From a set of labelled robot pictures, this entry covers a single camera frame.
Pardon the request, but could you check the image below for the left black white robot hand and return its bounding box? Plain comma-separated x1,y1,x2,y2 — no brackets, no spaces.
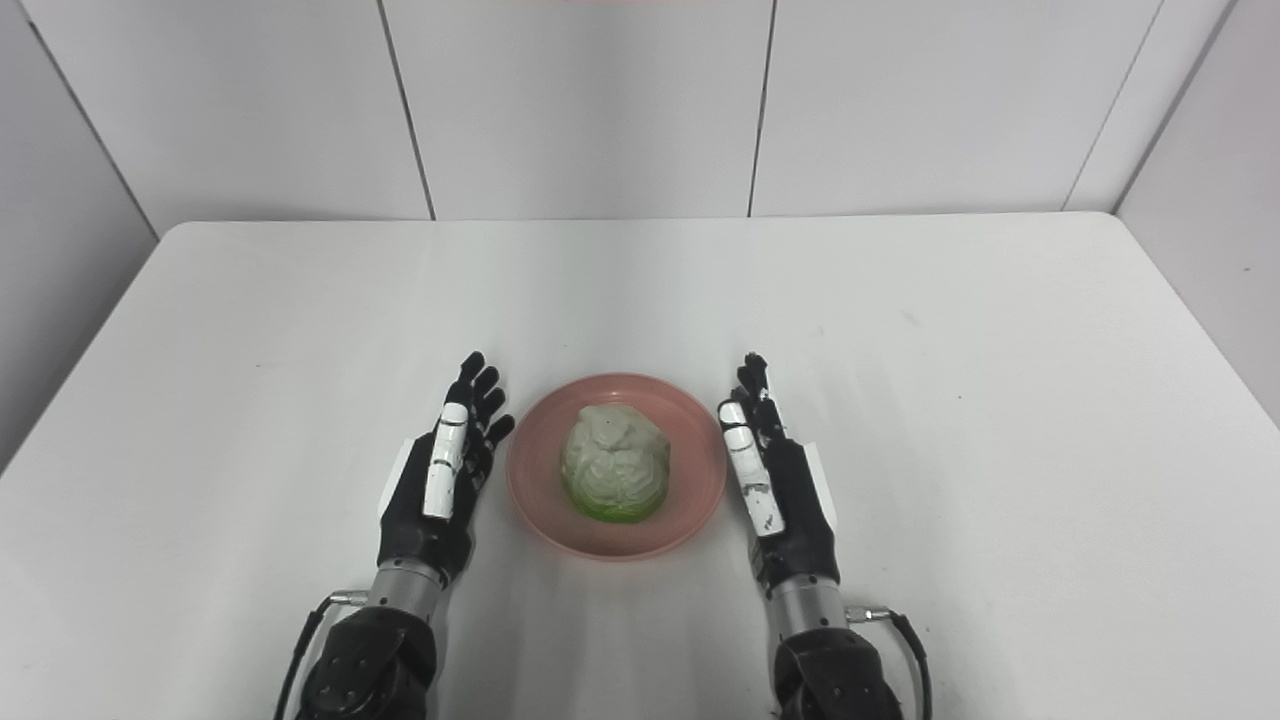
377,351,516,586

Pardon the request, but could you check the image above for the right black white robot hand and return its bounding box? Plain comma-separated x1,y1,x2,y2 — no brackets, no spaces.
718,352,841,591

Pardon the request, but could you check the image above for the pink round plate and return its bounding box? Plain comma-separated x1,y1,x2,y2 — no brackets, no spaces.
505,373,728,561

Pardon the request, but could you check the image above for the green white cabbage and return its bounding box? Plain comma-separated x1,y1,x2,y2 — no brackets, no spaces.
560,403,672,523

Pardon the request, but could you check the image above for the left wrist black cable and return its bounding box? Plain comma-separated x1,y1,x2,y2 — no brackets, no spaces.
273,590,369,720

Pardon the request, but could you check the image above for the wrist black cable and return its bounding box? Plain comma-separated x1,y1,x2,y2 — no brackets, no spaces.
273,590,369,720
845,604,934,720

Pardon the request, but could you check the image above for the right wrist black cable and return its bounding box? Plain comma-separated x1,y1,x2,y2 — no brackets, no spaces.
845,604,934,720

